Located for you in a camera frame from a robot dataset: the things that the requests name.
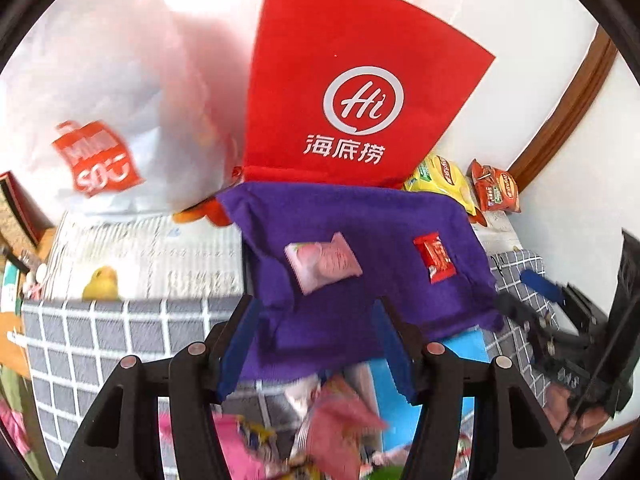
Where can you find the red bag with white logo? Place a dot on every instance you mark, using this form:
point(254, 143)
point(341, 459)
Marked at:
point(360, 35)

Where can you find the pink peach snack packet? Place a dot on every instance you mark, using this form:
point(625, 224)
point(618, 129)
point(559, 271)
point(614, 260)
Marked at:
point(320, 260)

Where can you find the pile of mixed snacks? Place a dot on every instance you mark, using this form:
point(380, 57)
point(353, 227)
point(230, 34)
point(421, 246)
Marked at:
point(340, 425)

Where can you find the white plastic bag red print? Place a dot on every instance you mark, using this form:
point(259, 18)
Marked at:
point(100, 60)

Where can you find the grey checked cloth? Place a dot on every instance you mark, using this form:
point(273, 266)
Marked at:
point(75, 340)

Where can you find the small red snack packet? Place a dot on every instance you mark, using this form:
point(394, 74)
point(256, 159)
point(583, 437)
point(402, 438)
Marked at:
point(435, 257)

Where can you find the person's right hand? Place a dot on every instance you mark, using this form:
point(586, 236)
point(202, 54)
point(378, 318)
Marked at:
point(570, 420)

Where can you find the purple cloth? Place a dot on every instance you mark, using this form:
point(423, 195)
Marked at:
point(380, 220)

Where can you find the brown wooden skirting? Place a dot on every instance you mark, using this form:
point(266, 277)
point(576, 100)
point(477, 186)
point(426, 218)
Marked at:
point(617, 435)

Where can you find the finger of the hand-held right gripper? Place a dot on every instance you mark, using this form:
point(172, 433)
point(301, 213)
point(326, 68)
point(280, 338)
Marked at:
point(537, 282)
point(515, 310)

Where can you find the light blue box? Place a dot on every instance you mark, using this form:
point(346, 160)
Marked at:
point(465, 347)

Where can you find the dark red framed board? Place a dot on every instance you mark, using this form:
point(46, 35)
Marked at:
point(20, 210)

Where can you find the orange soft item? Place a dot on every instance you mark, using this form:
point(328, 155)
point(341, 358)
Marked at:
point(215, 212)

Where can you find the orange snack bag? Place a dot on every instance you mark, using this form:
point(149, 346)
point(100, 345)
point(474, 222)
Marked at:
point(495, 187)

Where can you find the yellow snack bag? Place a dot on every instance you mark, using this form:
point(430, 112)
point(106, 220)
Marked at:
point(445, 180)

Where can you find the colourful cloth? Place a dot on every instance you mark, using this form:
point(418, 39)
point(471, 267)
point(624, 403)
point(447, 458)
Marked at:
point(12, 400)

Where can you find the brown wooden door frame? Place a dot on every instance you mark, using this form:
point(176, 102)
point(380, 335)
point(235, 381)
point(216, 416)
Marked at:
point(565, 120)

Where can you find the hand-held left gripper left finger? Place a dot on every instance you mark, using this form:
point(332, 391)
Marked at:
point(240, 355)

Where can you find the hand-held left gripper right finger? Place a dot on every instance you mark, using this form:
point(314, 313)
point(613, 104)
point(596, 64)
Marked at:
point(397, 360)

